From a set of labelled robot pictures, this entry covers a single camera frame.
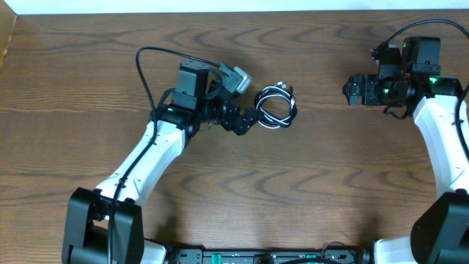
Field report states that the black usb cable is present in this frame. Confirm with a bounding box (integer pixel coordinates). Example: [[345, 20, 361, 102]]
[[254, 84, 298, 128]]

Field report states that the white usb cable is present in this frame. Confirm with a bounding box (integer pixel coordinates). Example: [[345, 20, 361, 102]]
[[255, 81, 296, 130]]

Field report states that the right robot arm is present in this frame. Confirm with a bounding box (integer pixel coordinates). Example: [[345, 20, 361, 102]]
[[342, 37, 468, 263]]

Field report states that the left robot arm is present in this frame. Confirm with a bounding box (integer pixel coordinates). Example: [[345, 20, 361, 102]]
[[62, 60, 259, 264]]

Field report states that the left camera black cable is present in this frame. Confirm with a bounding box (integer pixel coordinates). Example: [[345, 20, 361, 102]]
[[106, 45, 221, 264]]

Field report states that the camera black cable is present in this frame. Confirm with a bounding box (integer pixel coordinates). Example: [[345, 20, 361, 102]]
[[106, 45, 221, 264], [377, 18, 469, 162]]

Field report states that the right camera black cable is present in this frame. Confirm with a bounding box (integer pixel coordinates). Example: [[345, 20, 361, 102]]
[[377, 18, 469, 162]]

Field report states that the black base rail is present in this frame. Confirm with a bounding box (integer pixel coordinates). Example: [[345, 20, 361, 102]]
[[163, 246, 374, 264]]

